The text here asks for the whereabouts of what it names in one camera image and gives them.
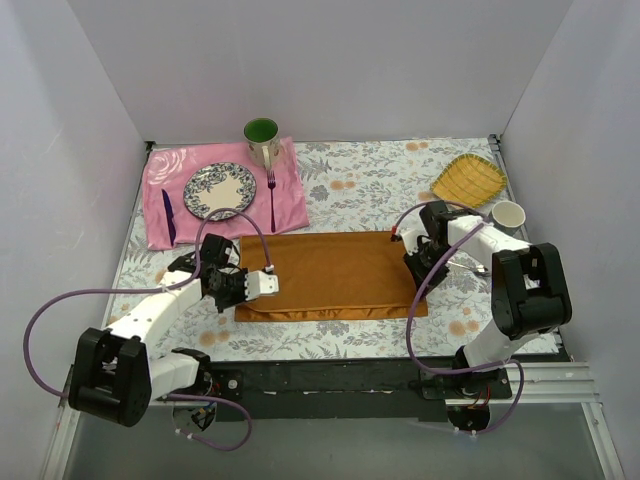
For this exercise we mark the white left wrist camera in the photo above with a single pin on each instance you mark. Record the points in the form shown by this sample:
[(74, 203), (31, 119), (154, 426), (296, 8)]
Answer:
[(260, 283)]

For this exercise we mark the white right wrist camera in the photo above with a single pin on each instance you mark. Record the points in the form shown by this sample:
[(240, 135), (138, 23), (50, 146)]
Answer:
[(412, 239)]

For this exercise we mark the blue floral ceramic plate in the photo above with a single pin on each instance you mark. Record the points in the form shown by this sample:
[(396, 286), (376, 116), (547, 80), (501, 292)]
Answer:
[(220, 185)]

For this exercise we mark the green inside floral mug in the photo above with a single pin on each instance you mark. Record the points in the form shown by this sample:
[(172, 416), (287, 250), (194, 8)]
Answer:
[(262, 137)]

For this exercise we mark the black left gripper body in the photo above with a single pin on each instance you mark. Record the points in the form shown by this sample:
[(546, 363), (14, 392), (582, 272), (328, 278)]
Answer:
[(239, 288)]

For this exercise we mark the pink cloth placemat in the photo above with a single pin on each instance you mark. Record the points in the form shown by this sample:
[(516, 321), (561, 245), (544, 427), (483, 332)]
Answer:
[(182, 186)]

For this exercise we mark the woven bamboo basket tray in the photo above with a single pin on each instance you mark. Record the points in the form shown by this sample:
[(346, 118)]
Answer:
[(470, 180)]

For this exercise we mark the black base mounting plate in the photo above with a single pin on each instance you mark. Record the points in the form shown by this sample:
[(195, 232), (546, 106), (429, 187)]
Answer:
[(342, 389)]

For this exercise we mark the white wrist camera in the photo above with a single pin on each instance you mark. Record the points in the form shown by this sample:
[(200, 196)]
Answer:
[(260, 283), (412, 239)]

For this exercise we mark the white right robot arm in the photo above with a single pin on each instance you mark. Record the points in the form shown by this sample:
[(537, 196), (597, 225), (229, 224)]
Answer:
[(529, 296)]

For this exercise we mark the purple plastic fork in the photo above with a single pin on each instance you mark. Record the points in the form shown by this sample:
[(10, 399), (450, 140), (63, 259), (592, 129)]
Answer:
[(271, 182)]

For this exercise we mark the purple plastic knife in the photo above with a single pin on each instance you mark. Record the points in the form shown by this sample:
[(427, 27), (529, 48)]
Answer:
[(169, 214)]

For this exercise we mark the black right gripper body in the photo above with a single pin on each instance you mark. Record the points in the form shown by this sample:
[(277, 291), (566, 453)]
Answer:
[(420, 265)]

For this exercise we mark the silver metal spoon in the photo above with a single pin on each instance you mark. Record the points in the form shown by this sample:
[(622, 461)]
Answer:
[(478, 270)]

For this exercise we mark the orange cloth napkin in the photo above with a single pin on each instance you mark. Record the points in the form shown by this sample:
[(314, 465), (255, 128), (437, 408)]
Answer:
[(334, 276)]

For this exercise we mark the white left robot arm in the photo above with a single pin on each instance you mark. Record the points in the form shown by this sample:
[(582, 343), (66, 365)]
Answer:
[(115, 378)]

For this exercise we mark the grey white mug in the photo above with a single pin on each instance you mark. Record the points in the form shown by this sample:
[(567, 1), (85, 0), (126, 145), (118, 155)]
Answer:
[(508, 217)]

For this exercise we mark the floral patterned table mat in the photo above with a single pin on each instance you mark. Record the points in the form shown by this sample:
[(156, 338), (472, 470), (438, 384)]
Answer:
[(355, 186)]

